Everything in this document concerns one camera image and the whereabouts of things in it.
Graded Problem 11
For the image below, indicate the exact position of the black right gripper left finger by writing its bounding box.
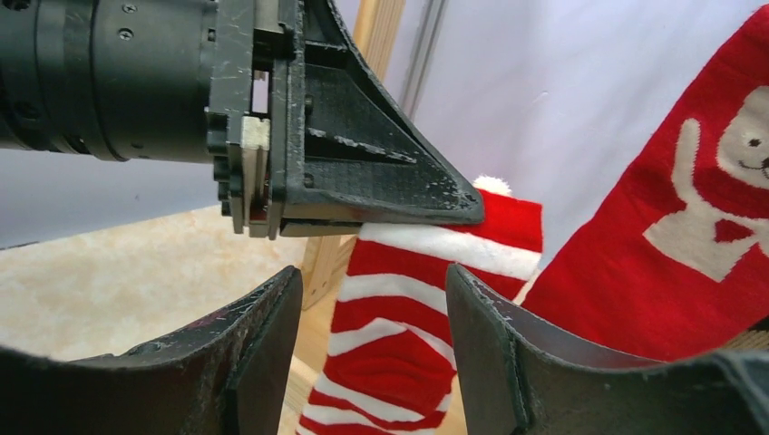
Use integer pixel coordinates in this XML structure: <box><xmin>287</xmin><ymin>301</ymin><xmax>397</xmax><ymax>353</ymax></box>
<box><xmin>1</xmin><ymin>266</ymin><xmax>303</xmax><ymax>434</ymax></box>

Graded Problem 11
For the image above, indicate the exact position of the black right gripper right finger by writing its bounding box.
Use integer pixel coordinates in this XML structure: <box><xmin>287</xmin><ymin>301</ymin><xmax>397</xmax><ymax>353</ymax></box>
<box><xmin>446</xmin><ymin>265</ymin><xmax>768</xmax><ymax>434</ymax></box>

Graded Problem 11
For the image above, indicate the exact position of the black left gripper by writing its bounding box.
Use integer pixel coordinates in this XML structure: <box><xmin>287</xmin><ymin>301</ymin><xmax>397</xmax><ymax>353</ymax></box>
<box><xmin>205</xmin><ymin>1</ymin><xmax>484</xmax><ymax>239</ymax></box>

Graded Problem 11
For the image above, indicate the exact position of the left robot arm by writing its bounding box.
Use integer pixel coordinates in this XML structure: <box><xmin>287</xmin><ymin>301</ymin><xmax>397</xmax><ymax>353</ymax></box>
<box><xmin>1</xmin><ymin>0</ymin><xmax>484</xmax><ymax>239</ymax></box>

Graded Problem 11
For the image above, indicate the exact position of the wooden hanger rack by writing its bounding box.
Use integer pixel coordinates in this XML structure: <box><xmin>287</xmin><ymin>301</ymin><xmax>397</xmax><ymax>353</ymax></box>
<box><xmin>284</xmin><ymin>1</ymin><xmax>405</xmax><ymax>423</ymax></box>

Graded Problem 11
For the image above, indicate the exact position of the red white striped sock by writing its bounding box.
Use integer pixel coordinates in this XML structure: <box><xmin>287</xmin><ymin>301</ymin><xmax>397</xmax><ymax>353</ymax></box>
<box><xmin>297</xmin><ymin>176</ymin><xmax>543</xmax><ymax>434</ymax></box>

